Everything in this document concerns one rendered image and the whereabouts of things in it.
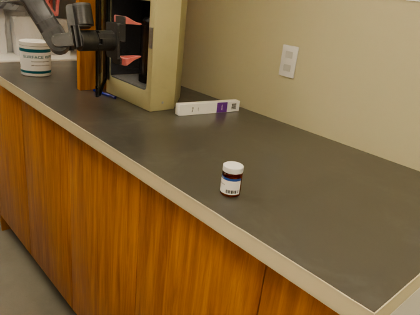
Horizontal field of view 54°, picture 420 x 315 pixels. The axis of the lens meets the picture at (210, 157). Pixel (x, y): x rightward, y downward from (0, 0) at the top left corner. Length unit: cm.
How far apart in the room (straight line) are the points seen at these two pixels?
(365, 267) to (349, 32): 87
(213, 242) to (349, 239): 29
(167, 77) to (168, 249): 69
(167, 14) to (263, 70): 44
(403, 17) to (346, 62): 22
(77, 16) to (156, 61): 37
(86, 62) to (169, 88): 40
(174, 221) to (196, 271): 13
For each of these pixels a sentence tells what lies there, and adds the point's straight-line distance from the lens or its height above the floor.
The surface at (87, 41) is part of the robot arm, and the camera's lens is 123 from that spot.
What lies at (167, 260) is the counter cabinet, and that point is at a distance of 113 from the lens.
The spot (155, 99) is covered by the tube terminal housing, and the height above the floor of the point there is 99.
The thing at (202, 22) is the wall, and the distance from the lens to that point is 195.
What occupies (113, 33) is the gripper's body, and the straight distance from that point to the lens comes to 128.
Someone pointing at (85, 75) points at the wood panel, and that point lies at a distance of 180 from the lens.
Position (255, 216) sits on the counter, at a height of 94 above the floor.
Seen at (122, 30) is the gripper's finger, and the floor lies 124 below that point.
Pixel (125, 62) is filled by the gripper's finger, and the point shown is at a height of 115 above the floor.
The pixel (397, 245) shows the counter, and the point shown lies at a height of 94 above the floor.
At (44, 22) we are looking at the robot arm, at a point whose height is 125.
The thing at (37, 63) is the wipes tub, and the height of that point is 100.
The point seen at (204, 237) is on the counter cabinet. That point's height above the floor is 84.
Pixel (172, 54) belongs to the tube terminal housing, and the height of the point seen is 114.
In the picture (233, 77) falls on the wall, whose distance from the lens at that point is 180.
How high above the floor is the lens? 136
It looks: 21 degrees down
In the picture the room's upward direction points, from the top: 6 degrees clockwise
